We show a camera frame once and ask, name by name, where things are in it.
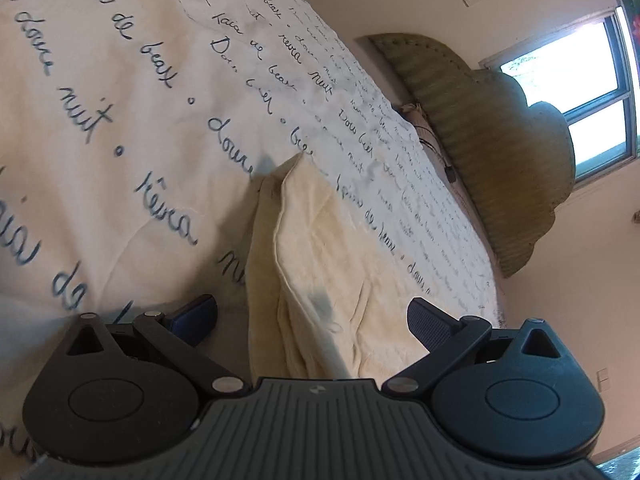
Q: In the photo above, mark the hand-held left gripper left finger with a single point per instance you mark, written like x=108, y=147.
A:
x=192, y=322

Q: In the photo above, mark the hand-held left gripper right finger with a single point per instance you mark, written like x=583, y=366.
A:
x=430, y=325

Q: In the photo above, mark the cream pants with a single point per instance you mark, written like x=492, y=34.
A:
x=320, y=260

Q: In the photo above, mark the green padded headboard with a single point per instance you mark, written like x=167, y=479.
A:
x=500, y=150

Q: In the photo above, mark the patterned pillow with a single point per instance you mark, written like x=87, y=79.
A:
x=425, y=130

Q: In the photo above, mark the white script printed blanket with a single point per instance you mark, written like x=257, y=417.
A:
x=125, y=135

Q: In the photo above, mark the window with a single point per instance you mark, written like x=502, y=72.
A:
x=575, y=95

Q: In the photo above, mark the white wall switch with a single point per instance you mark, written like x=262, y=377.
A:
x=603, y=380

